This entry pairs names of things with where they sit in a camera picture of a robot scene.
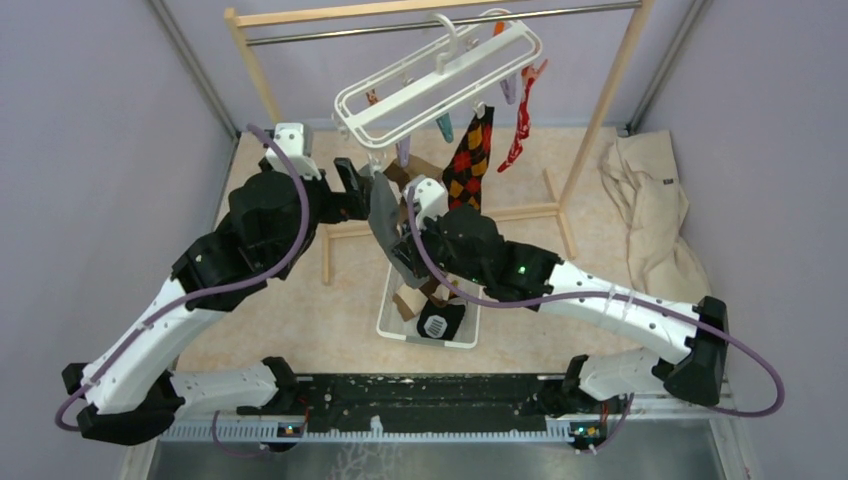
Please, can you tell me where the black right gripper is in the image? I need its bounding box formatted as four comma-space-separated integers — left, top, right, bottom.
390, 206, 488, 287

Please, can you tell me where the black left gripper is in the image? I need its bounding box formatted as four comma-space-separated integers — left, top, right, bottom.
260, 155, 373, 272

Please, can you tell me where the grey sock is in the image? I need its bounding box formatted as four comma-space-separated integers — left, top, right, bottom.
368, 172, 429, 289

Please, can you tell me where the argyle red yellow sock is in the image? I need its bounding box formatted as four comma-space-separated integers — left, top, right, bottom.
442, 106, 495, 210

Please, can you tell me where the beige brown sock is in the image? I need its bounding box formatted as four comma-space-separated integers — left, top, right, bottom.
392, 278, 456, 322

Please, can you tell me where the red white patterned sock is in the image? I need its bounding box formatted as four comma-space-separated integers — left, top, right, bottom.
497, 59, 549, 173

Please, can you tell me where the black blue sock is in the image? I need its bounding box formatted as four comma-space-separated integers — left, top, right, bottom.
416, 301, 467, 341

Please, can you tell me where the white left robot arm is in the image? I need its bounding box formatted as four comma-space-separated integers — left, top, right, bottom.
62, 158, 373, 446

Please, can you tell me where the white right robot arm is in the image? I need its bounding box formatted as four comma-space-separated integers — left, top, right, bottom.
389, 207, 728, 412

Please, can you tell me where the tan brown sock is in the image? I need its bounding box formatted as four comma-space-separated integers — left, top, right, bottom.
383, 154, 443, 193

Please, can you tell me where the purple plastic clothespin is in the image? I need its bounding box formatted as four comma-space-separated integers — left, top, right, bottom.
395, 136, 411, 168

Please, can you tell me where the white plastic basket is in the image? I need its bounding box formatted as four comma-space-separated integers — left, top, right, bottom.
376, 267, 481, 350

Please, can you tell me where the beige cloth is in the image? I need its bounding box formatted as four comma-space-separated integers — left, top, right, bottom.
599, 130, 711, 303

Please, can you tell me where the metal hanging rod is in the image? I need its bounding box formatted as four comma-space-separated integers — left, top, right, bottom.
245, 0, 644, 48

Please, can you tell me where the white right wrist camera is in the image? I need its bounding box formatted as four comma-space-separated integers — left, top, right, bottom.
402, 176, 449, 229

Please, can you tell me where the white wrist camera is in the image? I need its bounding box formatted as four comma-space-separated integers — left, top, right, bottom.
402, 176, 449, 229
272, 122, 322, 180

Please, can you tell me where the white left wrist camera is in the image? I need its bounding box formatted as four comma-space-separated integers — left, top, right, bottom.
272, 122, 322, 180

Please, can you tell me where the white clip hanger frame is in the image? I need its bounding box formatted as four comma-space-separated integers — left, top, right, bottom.
331, 8, 543, 150

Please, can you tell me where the wooden rack frame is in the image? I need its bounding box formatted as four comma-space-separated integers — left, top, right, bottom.
223, 0, 657, 286

